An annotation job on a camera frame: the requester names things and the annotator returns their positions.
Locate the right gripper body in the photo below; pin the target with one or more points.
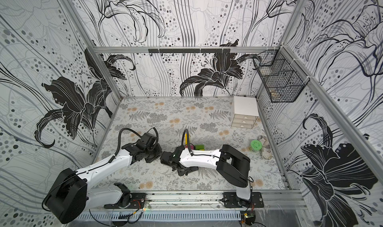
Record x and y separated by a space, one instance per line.
165 158

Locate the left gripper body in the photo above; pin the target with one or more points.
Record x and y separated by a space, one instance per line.
152 153

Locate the green block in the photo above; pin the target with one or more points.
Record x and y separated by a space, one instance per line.
200 147

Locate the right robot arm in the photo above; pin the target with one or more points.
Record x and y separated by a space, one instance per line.
230 163

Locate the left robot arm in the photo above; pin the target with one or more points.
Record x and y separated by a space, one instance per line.
76 191

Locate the green lid jar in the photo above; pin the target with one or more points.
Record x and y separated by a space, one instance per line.
255 146

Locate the white drawer box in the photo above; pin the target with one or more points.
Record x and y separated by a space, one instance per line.
244 112

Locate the small electronics board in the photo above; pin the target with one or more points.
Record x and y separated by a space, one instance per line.
247 218

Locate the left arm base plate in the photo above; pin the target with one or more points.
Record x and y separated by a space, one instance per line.
134 201

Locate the white cable duct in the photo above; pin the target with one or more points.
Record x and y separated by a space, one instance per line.
162 216

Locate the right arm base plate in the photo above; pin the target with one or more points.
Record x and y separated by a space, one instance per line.
231 200

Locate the black wall bar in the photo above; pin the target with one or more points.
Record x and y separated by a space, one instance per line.
189 50

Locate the black wire basket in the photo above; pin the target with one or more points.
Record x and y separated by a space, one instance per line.
280 80

